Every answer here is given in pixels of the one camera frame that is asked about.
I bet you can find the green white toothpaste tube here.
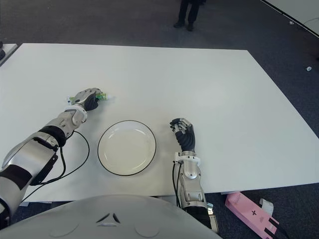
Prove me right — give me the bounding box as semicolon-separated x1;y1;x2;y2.
68;92;117;103

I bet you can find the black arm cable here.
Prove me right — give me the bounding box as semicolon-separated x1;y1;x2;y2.
29;130;90;186
171;160;182;207

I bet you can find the person in dark trousers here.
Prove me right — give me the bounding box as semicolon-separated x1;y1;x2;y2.
173;0;206;32

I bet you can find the white plate with black rim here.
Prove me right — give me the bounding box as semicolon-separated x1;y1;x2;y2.
97;120;157;177

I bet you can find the pink cardboard box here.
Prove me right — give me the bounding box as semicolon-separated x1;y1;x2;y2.
224;191;280;237

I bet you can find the white side table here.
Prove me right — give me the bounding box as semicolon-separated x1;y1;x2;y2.
0;43;18;67

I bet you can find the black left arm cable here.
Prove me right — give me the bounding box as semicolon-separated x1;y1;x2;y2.
29;130;90;186

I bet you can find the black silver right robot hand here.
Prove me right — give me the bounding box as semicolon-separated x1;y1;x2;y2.
169;118;195;152

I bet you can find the white background table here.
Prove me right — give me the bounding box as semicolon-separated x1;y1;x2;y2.
260;0;319;38

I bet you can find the white tape roll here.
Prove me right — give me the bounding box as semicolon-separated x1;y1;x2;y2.
259;198;274;215

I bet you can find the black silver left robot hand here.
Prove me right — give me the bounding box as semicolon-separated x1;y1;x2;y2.
70;87;102;112

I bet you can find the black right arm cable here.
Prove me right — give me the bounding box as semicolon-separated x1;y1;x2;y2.
171;160;182;207

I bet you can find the grey robot torso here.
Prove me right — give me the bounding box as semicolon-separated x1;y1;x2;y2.
0;194;222;239

